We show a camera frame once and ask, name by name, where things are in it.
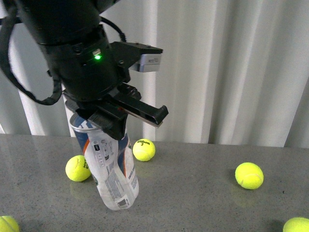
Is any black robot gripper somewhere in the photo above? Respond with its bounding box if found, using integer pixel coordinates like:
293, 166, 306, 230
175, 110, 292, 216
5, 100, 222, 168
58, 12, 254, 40
45, 28, 168, 140

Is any Wilson tennis ball can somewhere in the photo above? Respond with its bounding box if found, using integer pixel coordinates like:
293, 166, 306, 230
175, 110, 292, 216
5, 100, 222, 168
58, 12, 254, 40
70, 113, 139, 211

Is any far Wilson tennis ball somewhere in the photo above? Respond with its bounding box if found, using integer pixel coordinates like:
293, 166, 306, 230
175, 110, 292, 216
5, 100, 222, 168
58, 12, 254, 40
132, 138, 155, 161

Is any middle yellow tennis ball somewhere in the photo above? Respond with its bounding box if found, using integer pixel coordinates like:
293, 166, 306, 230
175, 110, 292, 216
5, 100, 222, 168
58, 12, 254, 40
65, 155, 91, 182

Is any yellow tennis ball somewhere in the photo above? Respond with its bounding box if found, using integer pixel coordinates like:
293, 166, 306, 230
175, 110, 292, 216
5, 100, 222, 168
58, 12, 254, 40
235, 162, 264, 190
65, 155, 91, 182

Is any right yellow tennis ball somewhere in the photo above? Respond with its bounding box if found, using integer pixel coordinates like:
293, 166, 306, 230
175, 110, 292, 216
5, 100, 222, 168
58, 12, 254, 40
235, 162, 264, 190

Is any bottom left tennis ball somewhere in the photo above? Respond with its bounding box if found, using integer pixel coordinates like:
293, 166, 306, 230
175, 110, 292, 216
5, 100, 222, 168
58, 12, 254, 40
0, 216, 20, 232

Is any bottom right tennis ball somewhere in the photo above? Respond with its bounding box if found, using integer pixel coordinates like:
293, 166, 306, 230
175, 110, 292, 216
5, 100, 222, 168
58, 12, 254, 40
282, 217, 309, 232

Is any white pleated curtain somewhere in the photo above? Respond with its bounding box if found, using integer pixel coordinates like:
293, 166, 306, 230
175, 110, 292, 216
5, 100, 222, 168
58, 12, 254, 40
0, 0, 309, 148

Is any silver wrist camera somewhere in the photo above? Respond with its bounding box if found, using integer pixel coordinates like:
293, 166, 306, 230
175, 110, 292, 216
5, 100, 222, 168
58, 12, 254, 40
130, 54, 162, 73

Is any black sleeved cable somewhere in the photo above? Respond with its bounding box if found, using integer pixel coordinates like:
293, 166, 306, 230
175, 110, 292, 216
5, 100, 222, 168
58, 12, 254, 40
0, 4, 64, 106

